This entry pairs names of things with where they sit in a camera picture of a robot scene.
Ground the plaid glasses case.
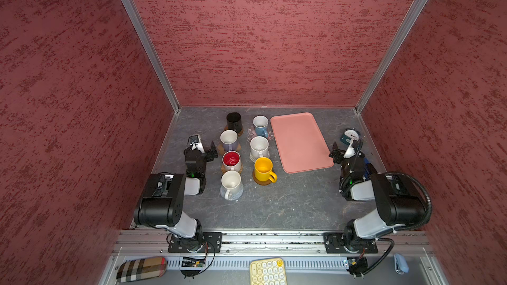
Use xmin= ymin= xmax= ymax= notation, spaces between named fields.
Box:
xmin=116 ymin=257 xmax=168 ymax=283

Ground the yellow mug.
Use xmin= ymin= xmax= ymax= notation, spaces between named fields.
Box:
xmin=253 ymin=158 xmax=277 ymax=183

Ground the black mug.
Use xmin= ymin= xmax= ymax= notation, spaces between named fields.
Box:
xmin=227 ymin=112 xmax=243 ymax=134

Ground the blue stapler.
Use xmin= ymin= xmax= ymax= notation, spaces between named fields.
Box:
xmin=364 ymin=158 xmax=378 ymax=179

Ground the light blue mouse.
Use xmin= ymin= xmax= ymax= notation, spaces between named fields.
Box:
xmin=394 ymin=253 xmax=409 ymax=275

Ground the grey round coaster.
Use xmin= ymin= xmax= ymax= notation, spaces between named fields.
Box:
xmin=220 ymin=184 xmax=244 ymax=201

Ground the paw print cork coaster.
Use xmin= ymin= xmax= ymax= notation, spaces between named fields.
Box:
xmin=217 ymin=141 xmax=242 ymax=156

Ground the white mug back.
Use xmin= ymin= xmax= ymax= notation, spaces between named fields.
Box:
xmin=250 ymin=136 xmax=270 ymax=162

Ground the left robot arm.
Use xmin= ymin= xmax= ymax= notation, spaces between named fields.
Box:
xmin=133 ymin=134 xmax=219 ymax=253

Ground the purple mug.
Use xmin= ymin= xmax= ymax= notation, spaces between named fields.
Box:
xmin=220 ymin=130 xmax=238 ymax=152

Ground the yellow keypad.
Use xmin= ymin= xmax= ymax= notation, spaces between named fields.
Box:
xmin=250 ymin=257 xmax=287 ymax=285

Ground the brown wooden round coaster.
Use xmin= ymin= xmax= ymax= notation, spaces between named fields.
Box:
xmin=252 ymin=173 xmax=273 ymax=186

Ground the pink tray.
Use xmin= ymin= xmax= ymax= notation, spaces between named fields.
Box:
xmin=271 ymin=112 xmax=334 ymax=174

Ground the red inside white mug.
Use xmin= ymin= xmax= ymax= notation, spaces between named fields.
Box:
xmin=222 ymin=151 xmax=243 ymax=166

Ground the dark glossy brown coaster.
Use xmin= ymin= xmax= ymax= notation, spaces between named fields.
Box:
xmin=224 ymin=126 xmax=244 ymax=137

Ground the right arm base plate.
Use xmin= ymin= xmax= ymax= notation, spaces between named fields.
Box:
xmin=323 ymin=232 xmax=378 ymax=255

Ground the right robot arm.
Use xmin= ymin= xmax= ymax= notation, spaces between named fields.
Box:
xmin=323 ymin=139 xmax=433 ymax=253

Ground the pink flower coaster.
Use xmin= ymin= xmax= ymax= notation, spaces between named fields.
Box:
xmin=247 ymin=126 xmax=274 ymax=142

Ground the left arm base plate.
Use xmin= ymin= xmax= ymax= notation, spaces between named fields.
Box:
xmin=167 ymin=232 xmax=223 ymax=254

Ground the blue mug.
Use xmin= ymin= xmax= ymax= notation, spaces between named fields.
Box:
xmin=253 ymin=116 xmax=269 ymax=139

